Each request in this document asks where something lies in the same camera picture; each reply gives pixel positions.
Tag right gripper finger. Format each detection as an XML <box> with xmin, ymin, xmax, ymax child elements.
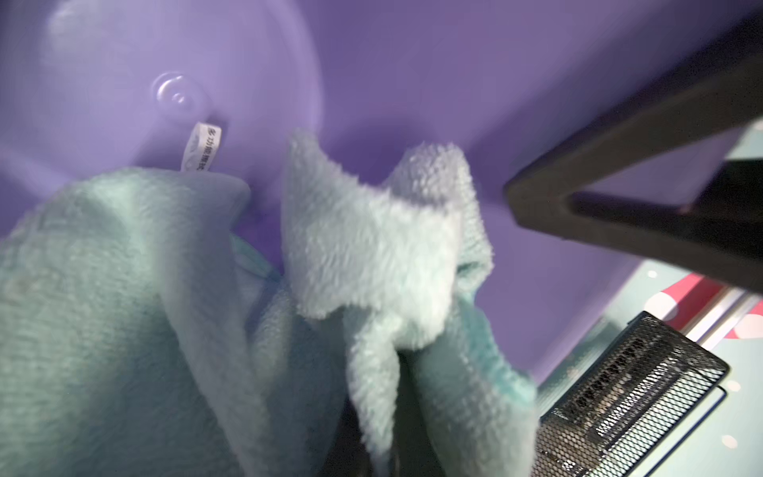
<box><xmin>503</xmin><ymin>12</ymin><xmax>762</xmax><ymax>292</ymax></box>

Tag light green cloth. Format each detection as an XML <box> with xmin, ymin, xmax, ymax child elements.
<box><xmin>1</xmin><ymin>134</ymin><xmax>538</xmax><ymax>476</ymax></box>

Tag purple bucket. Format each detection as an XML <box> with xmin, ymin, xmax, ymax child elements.
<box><xmin>1</xmin><ymin>1</ymin><xmax>758</xmax><ymax>381</ymax></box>

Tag black wire mesh basket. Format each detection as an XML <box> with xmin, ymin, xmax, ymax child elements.
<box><xmin>532</xmin><ymin>312</ymin><xmax>730</xmax><ymax>476</ymax></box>

